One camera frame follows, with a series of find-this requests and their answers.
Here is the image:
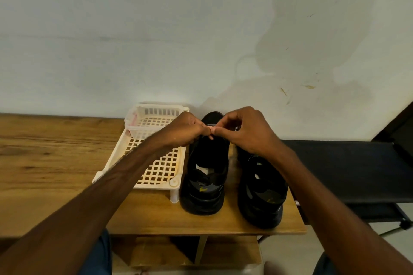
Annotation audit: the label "dark door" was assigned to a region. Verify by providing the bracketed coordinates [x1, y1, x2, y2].
[373, 101, 413, 156]

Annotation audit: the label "person's left forearm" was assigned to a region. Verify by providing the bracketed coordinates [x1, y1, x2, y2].
[0, 133, 175, 275]

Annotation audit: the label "black shoe rack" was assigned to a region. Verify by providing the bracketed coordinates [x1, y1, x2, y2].
[284, 139, 413, 230]

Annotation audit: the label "large white plastic tray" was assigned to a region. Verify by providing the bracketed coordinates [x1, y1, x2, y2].
[92, 103, 191, 204]

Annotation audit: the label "black shoe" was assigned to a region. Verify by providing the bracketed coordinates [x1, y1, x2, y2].
[179, 111, 231, 216]
[236, 146, 289, 230]

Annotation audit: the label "person's right forearm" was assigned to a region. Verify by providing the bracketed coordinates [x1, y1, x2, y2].
[274, 146, 413, 275]

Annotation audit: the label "low wooden table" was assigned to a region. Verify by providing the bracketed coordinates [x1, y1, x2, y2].
[0, 113, 308, 266]

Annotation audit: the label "small white plastic basket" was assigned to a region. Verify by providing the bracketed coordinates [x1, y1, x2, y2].
[124, 104, 190, 140]

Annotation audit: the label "person's blue shorts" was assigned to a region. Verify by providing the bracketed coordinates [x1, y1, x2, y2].
[77, 229, 336, 275]

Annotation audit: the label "person's left hand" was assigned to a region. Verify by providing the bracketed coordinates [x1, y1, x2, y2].
[151, 112, 213, 150]

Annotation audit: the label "person's right hand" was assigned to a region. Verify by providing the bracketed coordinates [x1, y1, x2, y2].
[210, 107, 291, 159]

